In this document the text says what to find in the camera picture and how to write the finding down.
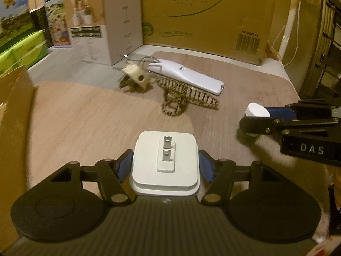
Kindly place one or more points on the landscape print milk box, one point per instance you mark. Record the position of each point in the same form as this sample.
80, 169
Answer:
13, 24

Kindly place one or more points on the white plug adapter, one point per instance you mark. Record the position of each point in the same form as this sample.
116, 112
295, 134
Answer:
165, 176

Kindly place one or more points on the green tissue pack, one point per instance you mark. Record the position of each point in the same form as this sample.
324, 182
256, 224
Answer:
32, 48
10, 61

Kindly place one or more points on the large brown cardboard box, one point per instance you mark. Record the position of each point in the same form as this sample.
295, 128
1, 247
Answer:
199, 18

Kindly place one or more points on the black metal rack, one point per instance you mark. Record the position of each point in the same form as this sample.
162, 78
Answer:
333, 72

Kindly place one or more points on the dark gift box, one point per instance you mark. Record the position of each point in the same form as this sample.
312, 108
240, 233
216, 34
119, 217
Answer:
40, 18

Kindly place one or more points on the white round jar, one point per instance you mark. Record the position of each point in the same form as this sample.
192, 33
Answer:
257, 110

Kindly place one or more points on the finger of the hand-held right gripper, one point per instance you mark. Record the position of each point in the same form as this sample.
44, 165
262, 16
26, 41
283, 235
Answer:
255, 126
282, 112

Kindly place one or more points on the striped hair clip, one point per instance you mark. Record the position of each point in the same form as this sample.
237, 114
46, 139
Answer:
186, 90

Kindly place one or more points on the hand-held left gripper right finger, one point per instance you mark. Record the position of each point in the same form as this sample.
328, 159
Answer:
206, 166

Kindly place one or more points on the white electric trimmer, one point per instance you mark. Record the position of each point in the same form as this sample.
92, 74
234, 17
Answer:
186, 76

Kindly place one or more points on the white product box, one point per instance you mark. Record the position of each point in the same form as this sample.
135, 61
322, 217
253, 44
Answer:
120, 26

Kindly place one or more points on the white floor fan stand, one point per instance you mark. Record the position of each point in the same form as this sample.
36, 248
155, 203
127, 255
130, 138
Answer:
289, 26

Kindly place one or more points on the light brown mat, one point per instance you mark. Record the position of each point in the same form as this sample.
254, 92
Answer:
93, 117

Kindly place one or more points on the shallow cardboard box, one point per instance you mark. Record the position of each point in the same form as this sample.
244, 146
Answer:
13, 138

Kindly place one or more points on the blue milk carton box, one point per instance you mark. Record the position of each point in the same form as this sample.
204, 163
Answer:
57, 29

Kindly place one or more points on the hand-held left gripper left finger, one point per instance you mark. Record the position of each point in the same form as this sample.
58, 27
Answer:
123, 165

